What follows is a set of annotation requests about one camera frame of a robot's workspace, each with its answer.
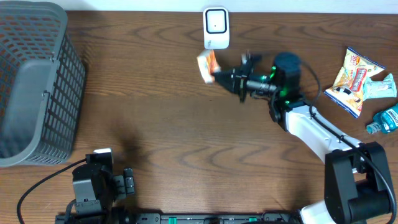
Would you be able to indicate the yellow snack chip bag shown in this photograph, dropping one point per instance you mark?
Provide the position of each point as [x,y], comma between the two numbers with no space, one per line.
[347,90]

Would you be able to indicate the white barcode scanner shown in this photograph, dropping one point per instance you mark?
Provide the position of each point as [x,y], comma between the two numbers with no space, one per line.
[216,28]

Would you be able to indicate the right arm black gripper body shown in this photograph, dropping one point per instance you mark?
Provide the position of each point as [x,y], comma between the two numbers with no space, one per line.
[242,78]

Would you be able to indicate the small orange snack packet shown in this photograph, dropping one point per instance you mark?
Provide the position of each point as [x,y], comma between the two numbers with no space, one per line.
[208,65]

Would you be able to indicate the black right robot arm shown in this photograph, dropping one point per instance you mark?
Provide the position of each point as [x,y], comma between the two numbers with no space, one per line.
[358,184]

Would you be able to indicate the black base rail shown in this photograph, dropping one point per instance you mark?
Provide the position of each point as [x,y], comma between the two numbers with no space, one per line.
[156,218]

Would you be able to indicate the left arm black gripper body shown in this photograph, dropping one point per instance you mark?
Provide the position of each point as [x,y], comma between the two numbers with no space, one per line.
[122,183]

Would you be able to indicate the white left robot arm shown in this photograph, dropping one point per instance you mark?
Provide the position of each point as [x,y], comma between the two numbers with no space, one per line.
[96,190]

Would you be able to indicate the light teal packet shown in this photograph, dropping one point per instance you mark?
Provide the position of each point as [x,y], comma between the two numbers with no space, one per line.
[385,88]

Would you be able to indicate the grey plastic shopping basket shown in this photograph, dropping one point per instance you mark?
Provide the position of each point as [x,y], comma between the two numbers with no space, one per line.
[42,84]

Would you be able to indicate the teal mouthwash bottle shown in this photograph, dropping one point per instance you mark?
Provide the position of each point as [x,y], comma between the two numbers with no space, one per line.
[384,121]

